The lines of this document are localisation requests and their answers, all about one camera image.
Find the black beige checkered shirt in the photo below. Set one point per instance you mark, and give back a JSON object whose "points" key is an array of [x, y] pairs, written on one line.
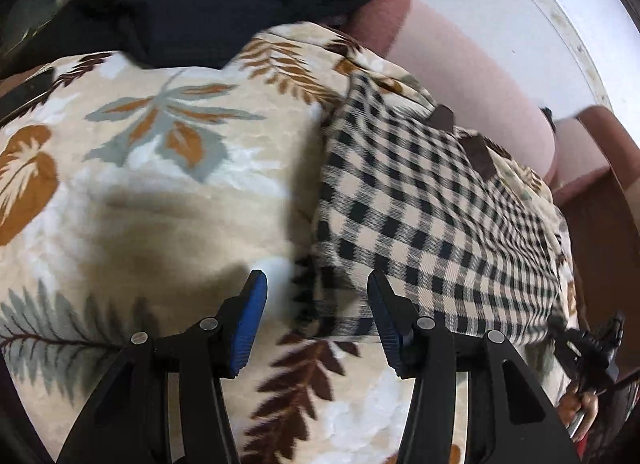
{"points": [[469, 235]]}

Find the cream leaf-pattern blanket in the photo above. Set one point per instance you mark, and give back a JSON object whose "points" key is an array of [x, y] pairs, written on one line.
{"points": [[138, 200]]}

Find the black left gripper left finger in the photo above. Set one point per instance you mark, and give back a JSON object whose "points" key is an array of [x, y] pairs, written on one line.
{"points": [[126, 418]]}

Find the person's right hand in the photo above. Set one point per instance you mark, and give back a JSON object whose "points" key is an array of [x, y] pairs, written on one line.
{"points": [[577, 411]]}

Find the brown wooden bed frame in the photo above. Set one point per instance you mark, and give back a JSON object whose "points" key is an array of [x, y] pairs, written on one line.
{"points": [[599, 196]]}

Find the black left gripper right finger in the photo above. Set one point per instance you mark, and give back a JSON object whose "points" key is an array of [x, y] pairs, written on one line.
{"points": [[510, 418]]}

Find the dark navy garment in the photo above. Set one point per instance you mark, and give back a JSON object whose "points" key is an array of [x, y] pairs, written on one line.
{"points": [[164, 33]]}

